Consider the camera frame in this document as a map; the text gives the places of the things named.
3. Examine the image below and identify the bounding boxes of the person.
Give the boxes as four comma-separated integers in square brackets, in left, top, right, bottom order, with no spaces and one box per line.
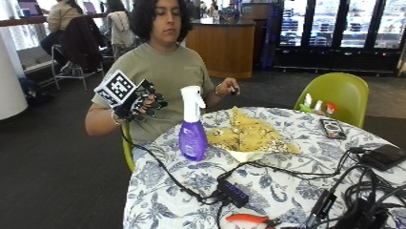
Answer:
[100,0,130,15]
[40,0,86,66]
[84,0,241,161]

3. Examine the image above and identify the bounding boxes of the white marker cube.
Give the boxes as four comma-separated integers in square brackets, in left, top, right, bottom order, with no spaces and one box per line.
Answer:
[93,69,140,108]

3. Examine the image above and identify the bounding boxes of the wooden counter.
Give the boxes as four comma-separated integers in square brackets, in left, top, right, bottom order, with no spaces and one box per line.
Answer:
[183,18,257,80]

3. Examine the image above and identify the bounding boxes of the purple spray bottle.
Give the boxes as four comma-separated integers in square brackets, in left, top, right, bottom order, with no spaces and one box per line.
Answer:
[177,85,209,162]

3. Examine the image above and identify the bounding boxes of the yellow gold-patterned cloth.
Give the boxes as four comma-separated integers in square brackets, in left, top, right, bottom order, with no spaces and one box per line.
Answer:
[205,106,302,156]

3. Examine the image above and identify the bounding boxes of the green plastic chair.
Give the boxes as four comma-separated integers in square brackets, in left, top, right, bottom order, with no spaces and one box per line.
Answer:
[121,123,137,173]
[293,72,370,130]

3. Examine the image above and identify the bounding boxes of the green bottle white nozzle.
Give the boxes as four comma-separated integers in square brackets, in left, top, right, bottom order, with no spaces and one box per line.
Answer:
[298,93,314,114]

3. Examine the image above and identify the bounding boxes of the white bowl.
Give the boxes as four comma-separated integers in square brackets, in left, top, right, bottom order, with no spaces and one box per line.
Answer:
[227,149,269,163]

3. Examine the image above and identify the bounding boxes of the bottle with red nozzle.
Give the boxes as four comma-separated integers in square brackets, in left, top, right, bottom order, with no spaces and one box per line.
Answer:
[323,101,338,116]

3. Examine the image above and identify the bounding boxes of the chair with white jacket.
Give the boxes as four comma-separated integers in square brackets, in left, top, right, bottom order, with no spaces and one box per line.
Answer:
[104,10,138,60]

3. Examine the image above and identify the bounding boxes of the metal stool with dark jacket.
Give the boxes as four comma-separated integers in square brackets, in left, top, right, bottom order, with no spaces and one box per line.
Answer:
[49,14,109,94]

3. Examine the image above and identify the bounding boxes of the black smartphone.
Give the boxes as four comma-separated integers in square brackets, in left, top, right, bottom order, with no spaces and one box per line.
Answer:
[318,117,349,140]

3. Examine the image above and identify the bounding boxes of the dark backpack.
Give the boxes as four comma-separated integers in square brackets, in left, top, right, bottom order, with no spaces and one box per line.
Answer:
[17,77,56,107]

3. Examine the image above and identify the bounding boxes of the glass-door refrigerator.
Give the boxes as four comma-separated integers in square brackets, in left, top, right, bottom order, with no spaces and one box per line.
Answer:
[270,0,406,76]

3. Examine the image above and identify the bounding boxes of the black usb hub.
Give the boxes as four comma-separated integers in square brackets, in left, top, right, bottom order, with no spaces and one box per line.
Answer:
[215,179,251,209]

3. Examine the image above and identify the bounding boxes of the white pillar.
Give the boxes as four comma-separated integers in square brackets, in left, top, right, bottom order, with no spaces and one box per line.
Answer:
[0,0,29,121]

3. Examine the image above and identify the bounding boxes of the blue floral tablecloth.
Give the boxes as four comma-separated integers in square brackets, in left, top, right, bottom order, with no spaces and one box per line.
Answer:
[121,106,406,229]

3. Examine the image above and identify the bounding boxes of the black box device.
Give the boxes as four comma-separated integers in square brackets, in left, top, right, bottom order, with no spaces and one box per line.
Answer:
[359,143,406,172]

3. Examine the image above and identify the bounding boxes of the laptop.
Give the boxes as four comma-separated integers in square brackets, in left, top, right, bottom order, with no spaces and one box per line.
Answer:
[16,0,44,17]

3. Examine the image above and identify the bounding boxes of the thin wrist bracelet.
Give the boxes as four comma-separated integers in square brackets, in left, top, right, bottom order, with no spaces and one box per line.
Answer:
[213,83,226,98]

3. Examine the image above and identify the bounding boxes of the beaded wrist bracelet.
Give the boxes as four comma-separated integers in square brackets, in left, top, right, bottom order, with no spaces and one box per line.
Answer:
[109,109,124,127]

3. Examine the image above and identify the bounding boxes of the black glove cable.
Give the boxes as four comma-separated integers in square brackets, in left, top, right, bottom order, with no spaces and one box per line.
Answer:
[121,126,222,205]

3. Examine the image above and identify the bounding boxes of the orange-handled pliers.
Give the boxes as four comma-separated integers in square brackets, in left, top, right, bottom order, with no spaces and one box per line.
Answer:
[225,213,282,229]

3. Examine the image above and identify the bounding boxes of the black cable connector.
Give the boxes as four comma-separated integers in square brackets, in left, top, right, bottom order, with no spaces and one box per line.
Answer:
[305,189,338,229]

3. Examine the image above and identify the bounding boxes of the bundle of black cables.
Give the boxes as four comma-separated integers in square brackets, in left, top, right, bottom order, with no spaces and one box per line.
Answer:
[338,165,406,229]

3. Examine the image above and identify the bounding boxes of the black camera device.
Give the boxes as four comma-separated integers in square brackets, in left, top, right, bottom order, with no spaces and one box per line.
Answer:
[333,198,391,229]

